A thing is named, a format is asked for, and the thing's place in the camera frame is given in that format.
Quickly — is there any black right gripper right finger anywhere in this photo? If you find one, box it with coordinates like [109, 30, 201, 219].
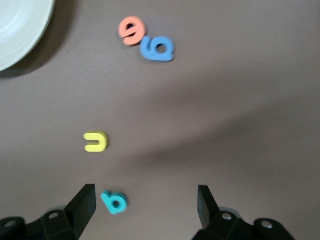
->
[191, 185, 297, 240]

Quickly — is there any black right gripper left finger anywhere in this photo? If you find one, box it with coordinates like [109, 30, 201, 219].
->
[0, 184, 97, 240]

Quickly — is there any teal foam letter q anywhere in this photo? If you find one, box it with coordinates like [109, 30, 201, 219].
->
[100, 189, 128, 216]

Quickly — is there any yellow foam letter n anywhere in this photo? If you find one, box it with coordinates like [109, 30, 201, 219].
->
[83, 131, 110, 153]

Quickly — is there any blue foam letter g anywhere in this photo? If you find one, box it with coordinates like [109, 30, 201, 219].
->
[139, 35, 175, 63]

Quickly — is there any orange foam letter e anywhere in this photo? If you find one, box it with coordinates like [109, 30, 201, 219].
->
[118, 15, 147, 47]

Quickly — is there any beige plate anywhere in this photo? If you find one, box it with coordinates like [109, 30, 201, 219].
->
[0, 0, 57, 73]

